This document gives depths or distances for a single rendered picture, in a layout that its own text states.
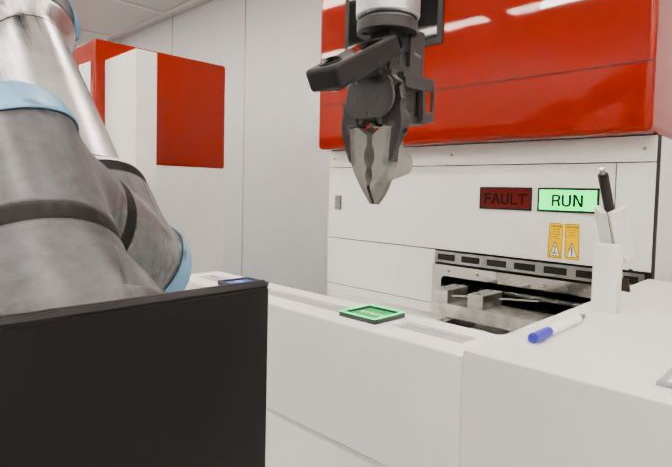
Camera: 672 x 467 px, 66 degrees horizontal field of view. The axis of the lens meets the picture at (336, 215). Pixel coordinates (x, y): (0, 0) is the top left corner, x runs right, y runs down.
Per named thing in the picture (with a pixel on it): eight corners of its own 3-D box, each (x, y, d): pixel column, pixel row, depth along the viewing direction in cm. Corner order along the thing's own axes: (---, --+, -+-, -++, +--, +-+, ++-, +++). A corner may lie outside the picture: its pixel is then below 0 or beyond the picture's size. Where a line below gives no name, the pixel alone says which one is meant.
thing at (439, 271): (434, 302, 125) (436, 262, 124) (641, 343, 94) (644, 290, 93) (430, 303, 123) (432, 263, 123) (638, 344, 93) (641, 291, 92)
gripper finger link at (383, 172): (419, 205, 62) (422, 127, 62) (388, 205, 58) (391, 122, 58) (399, 204, 65) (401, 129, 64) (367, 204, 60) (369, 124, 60)
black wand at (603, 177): (606, 171, 61) (609, 165, 62) (593, 171, 62) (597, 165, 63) (629, 294, 71) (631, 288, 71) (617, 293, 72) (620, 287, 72)
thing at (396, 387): (216, 347, 94) (217, 270, 93) (504, 466, 55) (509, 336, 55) (168, 359, 87) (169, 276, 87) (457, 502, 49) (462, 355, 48)
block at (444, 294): (453, 296, 116) (454, 282, 116) (467, 298, 113) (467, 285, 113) (433, 301, 110) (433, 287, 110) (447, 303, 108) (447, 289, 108)
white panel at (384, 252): (332, 289, 152) (335, 151, 150) (650, 356, 95) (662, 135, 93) (325, 290, 150) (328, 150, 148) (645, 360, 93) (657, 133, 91)
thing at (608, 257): (601, 302, 71) (606, 204, 70) (633, 307, 68) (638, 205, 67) (585, 309, 66) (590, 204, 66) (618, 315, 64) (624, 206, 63)
